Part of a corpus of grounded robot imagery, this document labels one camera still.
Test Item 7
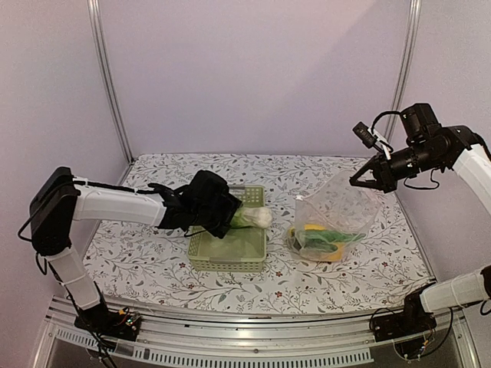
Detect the right black camera cable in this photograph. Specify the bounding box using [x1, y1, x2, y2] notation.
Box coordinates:
[371, 110, 402, 130]

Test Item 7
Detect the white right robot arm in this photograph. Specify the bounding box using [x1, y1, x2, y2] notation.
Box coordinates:
[349, 126, 490, 334]

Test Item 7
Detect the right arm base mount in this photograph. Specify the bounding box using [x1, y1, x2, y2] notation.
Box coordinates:
[369, 294, 437, 360]

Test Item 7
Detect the yellow lemon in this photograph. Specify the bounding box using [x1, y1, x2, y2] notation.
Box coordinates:
[322, 248, 344, 262]
[288, 224, 326, 236]

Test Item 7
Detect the green white bok choy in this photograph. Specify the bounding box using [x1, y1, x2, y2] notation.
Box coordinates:
[230, 207, 273, 229]

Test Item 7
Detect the bright green cucumber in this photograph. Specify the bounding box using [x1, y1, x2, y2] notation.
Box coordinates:
[305, 230, 364, 243]

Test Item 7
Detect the aluminium corner post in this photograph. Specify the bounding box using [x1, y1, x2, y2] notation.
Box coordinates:
[87, 0, 135, 165]
[385, 0, 422, 139]

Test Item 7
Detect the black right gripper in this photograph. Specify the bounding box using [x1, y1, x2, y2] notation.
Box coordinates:
[350, 141, 443, 192]

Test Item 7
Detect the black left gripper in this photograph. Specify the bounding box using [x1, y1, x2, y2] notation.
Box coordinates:
[193, 190, 242, 238]

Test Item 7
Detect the right aluminium corner post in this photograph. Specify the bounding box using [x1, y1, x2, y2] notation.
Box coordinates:
[385, 0, 422, 139]

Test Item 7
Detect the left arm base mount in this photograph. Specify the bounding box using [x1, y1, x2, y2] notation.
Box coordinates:
[74, 298, 141, 341]

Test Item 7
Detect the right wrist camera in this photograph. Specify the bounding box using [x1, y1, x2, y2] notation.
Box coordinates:
[353, 122, 394, 159]

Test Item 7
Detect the pale green perforated basket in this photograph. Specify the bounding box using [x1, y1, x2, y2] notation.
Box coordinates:
[187, 185, 267, 273]

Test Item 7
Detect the clear zip top bag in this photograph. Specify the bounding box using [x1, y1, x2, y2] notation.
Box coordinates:
[285, 171, 381, 262]

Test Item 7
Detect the aluminium front rail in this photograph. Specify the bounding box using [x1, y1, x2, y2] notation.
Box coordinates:
[33, 297, 483, 367]

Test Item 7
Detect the floral tablecloth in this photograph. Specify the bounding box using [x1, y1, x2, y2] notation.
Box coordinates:
[84, 153, 432, 314]

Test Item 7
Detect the left aluminium corner post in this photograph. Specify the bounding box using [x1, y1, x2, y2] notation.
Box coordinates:
[87, 0, 135, 165]

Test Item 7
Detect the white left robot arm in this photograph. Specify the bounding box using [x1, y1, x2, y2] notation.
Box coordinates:
[25, 166, 242, 333]

